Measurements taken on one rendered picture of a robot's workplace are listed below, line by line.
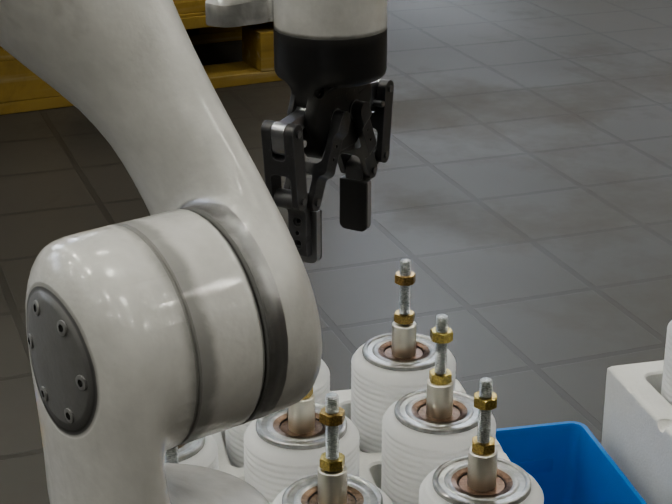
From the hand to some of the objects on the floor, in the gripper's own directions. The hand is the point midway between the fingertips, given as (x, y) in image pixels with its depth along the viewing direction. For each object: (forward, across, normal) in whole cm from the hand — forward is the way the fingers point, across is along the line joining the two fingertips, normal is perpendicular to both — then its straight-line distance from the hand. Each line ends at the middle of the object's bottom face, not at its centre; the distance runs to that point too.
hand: (330, 226), depth 101 cm
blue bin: (+47, +30, -10) cm, 57 cm away
